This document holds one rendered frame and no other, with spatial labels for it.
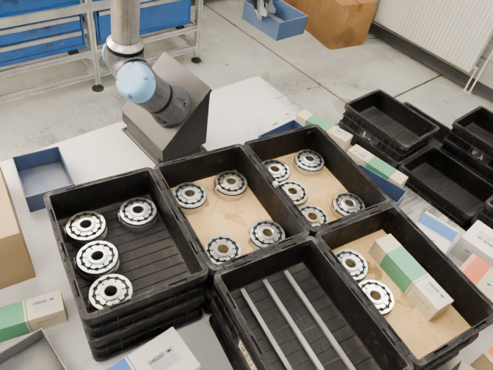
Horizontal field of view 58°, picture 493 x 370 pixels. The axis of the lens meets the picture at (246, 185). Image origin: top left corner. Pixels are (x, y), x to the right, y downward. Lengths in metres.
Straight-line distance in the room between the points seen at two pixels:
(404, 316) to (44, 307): 0.92
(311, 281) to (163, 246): 0.41
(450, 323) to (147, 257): 0.82
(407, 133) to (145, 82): 1.52
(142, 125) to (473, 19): 2.99
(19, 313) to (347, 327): 0.82
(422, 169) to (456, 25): 1.85
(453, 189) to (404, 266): 1.22
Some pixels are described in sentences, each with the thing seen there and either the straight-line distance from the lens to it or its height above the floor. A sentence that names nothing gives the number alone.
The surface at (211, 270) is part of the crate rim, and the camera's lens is 1.08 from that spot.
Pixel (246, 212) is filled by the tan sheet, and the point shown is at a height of 0.83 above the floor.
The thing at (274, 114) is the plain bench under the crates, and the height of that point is 0.70.
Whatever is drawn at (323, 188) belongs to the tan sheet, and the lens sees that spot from 1.47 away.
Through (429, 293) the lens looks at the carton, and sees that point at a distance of 1.26.
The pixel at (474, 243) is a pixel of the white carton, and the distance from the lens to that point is 1.61.
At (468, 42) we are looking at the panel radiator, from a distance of 4.08.
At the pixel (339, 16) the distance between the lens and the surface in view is 4.04.
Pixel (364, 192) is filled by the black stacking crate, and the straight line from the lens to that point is 1.43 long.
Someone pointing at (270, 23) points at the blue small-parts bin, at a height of 1.12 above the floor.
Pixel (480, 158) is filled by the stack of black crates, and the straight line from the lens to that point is 2.53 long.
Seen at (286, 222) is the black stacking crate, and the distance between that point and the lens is 1.27.
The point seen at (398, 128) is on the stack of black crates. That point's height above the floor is 0.49.
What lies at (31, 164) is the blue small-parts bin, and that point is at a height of 0.72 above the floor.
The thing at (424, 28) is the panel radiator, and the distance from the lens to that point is 4.23.
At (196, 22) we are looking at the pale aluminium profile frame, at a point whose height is 0.32.
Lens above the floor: 1.83
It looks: 45 degrees down
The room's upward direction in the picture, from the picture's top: 10 degrees clockwise
